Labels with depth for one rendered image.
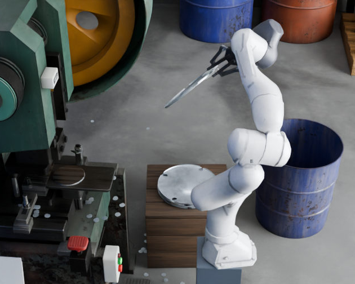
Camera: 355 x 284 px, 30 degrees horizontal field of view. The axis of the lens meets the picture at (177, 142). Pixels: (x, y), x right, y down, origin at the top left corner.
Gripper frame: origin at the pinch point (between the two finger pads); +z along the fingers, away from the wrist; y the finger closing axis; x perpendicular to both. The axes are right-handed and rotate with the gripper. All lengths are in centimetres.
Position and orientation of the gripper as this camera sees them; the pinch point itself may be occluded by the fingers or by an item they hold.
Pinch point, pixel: (210, 72)
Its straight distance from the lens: 269.9
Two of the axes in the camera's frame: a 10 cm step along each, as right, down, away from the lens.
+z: -6.1, 3.7, 7.0
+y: -6.2, -7.8, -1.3
